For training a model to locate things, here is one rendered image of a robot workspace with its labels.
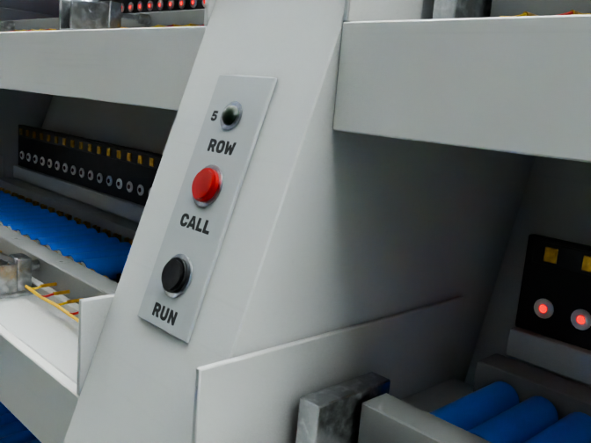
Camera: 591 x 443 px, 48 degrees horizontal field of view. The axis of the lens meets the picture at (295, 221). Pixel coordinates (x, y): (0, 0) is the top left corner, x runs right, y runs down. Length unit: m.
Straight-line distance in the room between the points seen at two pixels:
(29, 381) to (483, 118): 0.29
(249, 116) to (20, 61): 0.30
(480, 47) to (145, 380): 0.20
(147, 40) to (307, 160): 0.16
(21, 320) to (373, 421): 0.25
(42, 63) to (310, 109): 0.29
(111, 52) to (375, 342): 0.24
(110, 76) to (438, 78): 0.24
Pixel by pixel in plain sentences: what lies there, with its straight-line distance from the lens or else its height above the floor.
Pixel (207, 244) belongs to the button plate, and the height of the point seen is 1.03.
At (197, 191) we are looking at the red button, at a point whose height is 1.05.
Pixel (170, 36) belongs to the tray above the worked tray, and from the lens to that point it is 0.38.
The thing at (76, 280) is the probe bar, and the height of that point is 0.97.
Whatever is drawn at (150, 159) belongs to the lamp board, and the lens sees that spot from 0.64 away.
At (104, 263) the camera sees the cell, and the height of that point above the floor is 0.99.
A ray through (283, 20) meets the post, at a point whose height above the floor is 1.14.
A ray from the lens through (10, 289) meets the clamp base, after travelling 0.51.
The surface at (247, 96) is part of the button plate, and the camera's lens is 0.30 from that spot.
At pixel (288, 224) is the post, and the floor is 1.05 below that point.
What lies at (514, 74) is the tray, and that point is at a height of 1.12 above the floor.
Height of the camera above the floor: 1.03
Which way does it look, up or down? 3 degrees up
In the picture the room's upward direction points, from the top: 18 degrees clockwise
